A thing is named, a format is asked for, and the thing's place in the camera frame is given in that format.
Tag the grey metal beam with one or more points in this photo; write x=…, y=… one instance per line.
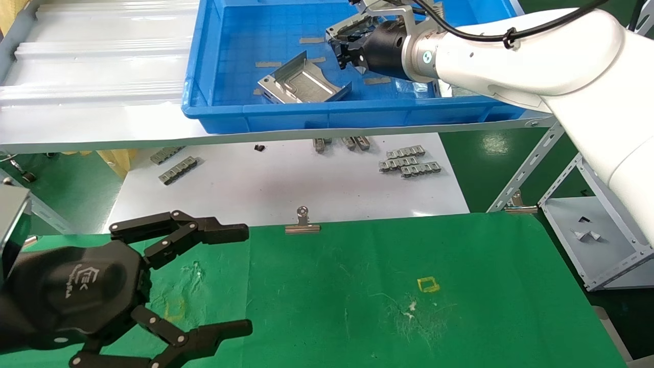
x=46, y=214

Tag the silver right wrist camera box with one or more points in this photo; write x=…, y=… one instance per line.
x=388, y=7

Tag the silver binder clip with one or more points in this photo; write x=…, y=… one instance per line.
x=303, y=227
x=521, y=208

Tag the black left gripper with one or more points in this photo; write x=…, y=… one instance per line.
x=76, y=294

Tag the grey metal link strip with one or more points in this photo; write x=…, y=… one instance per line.
x=349, y=143
x=406, y=152
x=178, y=170
x=363, y=143
x=421, y=169
x=398, y=164
x=166, y=155
x=320, y=145

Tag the tan cardboard sheet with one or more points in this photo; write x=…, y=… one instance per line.
x=10, y=13

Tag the slotted angle steel strut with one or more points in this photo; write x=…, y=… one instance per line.
x=526, y=168
x=562, y=176

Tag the green table mat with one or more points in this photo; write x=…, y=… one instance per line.
x=327, y=296

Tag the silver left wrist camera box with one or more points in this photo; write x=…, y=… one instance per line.
x=13, y=225

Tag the black caster wheel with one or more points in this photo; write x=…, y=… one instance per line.
x=28, y=177

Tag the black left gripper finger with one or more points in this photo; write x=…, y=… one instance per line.
x=227, y=232

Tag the blue plastic tray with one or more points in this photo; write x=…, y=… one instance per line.
x=357, y=115

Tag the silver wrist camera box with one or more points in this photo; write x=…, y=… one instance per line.
x=388, y=7
x=13, y=225

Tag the stamped sheet metal bracket part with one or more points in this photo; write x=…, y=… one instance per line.
x=301, y=84
x=347, y=24
x=445, y=92

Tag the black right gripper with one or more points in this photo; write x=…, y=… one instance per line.
x=386, y=48

